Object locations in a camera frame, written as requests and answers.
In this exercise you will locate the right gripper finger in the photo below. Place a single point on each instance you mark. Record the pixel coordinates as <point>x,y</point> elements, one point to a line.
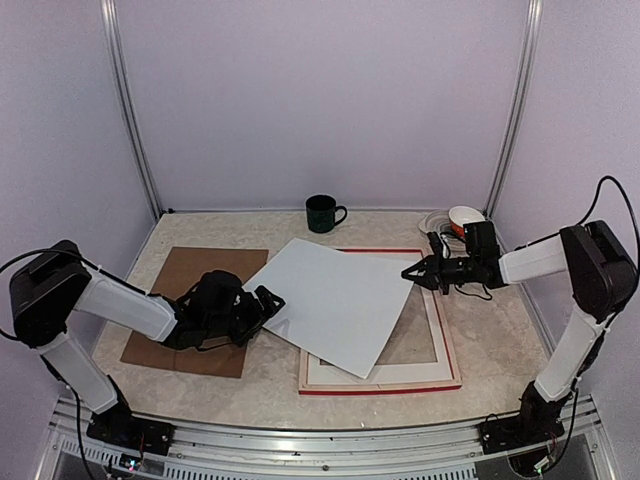
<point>429,283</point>
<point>428,266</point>

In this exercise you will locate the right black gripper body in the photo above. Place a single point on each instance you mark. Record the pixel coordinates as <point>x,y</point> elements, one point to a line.
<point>458,272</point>

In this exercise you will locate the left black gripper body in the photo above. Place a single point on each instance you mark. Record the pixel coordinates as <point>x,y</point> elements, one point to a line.
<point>235,324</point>

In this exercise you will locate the cat and books photo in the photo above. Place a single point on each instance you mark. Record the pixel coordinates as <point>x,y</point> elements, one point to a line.
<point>339,306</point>

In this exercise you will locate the red wooden picture frame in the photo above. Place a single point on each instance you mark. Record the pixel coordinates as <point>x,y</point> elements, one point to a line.
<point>440,350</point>

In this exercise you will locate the white mat board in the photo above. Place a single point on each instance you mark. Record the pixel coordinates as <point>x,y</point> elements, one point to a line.
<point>415,360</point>

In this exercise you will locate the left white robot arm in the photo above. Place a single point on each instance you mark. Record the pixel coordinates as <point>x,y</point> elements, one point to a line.
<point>50,284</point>

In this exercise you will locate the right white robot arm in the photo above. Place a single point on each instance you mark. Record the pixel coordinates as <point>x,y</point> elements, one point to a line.
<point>603,278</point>

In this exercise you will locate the white patterned plate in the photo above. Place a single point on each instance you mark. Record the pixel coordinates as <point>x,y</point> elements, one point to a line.
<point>438,221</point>

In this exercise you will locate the orange and white bowl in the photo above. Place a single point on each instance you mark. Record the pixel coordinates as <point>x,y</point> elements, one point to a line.
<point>461,215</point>

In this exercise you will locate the dark green mug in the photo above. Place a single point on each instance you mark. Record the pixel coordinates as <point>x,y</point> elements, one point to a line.
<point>323,213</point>

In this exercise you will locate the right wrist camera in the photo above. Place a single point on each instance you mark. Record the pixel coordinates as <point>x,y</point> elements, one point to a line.
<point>438,246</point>

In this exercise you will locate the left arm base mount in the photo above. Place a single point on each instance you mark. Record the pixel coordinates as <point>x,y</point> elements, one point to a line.
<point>131,432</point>

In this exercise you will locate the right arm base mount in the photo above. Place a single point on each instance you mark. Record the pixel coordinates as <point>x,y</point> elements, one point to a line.
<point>521,430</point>

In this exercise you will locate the aluminium front rail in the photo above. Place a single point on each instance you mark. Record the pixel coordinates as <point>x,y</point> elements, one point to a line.
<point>199,450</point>

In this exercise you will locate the right aluminium post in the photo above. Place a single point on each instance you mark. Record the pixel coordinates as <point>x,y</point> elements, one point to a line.
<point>518,104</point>

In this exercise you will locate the aluminium post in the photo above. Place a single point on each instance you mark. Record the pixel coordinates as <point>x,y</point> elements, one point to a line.
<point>123,92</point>
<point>518,104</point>

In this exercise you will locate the left aluminium post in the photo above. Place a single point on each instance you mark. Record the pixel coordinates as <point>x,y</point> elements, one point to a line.
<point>123,92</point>

